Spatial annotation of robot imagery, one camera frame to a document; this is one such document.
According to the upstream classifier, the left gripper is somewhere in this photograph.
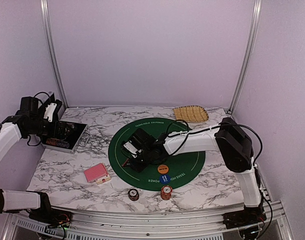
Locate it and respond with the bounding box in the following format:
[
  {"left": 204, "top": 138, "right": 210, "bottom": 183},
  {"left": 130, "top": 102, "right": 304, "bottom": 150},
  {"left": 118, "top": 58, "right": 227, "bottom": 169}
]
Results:
[{"left": 26, "top": 118, "right": 73, "bottom": 140}]

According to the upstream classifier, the orange big blind button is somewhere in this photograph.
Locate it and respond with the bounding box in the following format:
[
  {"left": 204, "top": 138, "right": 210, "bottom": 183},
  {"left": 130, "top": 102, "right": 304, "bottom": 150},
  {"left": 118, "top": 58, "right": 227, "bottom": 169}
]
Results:
[{"left": 157, "top": 164, "right": 169, "bottom": 175}]

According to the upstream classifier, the blue small blind button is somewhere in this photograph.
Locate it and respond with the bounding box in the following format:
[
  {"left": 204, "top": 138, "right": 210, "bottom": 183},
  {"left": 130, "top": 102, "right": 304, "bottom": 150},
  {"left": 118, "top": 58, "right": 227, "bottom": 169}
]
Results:
[{"left": 159, "top": 174, "right": 171, "bottom": 185}]

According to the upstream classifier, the orange poker chip stack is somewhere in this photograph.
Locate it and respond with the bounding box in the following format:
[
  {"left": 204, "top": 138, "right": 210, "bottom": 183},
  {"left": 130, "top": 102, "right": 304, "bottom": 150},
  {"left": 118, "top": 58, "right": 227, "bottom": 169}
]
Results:
[{"left": 160, "top": 185, "right": 173, "bottom": 200}]

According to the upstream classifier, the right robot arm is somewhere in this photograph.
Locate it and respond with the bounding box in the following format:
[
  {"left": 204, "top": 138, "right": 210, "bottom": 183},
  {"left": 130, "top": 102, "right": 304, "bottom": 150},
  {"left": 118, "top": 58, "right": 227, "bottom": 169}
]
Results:
[{"left": 121, "top": 117, "right": 264, "bottom": 224}]

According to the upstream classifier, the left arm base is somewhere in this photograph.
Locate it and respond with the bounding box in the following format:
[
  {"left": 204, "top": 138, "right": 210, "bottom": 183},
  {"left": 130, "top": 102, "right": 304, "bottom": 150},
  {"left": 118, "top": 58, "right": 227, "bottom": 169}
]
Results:
[{"left": 29, "top": 208, "right": 73, "bottom": 228}]

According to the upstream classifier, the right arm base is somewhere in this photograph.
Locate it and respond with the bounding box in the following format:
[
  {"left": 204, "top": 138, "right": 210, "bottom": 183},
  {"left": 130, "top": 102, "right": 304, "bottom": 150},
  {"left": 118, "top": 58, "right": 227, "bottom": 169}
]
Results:
[{"left": 222, "top": 207, "right": 267, "bottom": 229}]

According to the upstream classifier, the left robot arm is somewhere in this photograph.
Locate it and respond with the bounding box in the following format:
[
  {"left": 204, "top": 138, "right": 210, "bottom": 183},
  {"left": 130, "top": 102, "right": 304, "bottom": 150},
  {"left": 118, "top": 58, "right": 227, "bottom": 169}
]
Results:
[{"left": 0, "top": 121, "right": 57, "bottom": 223}]

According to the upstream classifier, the gold card deck box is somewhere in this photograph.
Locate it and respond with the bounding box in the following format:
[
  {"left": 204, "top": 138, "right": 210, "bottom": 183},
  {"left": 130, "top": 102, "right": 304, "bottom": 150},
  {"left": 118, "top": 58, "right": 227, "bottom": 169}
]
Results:
[{"left": 95, "top": 175, "right": 111, "bottom": 185}]

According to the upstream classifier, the brown poker chip stack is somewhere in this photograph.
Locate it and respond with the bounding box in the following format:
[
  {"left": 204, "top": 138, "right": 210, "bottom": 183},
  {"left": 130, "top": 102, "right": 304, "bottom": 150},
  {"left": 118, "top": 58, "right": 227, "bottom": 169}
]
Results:
[{"left": 128, "top": 188, "right": 139, "bottom": 202}]

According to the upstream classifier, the red playing card deck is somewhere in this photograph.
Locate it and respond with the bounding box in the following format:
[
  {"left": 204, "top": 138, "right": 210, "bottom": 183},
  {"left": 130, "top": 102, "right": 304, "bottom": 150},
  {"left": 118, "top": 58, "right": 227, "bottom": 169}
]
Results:
[{"left": 84, "top": 163, "right": 109, "bottom": 183}]

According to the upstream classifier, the round green poker mat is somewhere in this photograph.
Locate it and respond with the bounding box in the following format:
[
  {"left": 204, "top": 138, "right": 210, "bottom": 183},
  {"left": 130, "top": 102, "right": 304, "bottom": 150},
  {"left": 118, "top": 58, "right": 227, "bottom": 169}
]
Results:
[{"left": 108, "top": 117, "right": 206, "bottom": 192}]

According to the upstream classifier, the woven bamboo tray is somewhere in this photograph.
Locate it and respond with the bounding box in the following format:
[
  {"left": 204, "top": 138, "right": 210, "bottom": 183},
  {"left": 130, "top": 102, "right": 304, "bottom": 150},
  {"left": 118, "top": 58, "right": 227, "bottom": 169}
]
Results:
[{"left": 172, "top": 105, "right": 209, "bottom": 123}]

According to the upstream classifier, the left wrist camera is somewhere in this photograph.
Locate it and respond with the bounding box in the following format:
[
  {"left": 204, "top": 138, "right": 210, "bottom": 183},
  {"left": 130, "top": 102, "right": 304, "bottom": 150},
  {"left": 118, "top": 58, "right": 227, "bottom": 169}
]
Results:
[{"left": 43, "top": 100, "right": 62, "bottom": 123}]

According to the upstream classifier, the front aluminium rail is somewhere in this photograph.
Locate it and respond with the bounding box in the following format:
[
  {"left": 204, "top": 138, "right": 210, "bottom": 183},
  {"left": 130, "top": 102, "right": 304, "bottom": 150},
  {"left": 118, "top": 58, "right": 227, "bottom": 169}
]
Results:
[{"left": 0, "top": 200, "right": 295, "bottom": 240}]

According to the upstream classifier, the left aluminium frame post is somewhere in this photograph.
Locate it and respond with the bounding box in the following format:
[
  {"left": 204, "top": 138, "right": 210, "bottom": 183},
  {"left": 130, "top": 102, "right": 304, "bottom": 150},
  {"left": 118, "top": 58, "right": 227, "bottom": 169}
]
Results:
[{"left": 40, "top": 0, "right": 69, "bottom": 109}]

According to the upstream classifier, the aluminium frame post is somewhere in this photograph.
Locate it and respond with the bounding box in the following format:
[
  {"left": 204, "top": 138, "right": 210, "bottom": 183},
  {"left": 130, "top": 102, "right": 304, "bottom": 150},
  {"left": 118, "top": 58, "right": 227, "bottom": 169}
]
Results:
[
  {"left": 40, "top": 0, "right": 69, "bottom": 109},
  {"left": 227, "top": 0, "right": 263, "bottom": 115}
]

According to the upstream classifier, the right aluminium frame post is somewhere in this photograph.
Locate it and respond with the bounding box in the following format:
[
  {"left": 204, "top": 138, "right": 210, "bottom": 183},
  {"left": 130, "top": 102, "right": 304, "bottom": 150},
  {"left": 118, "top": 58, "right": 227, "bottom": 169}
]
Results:
[{"left": 227, "top": 0, "right": 263, "bottom": 115}]

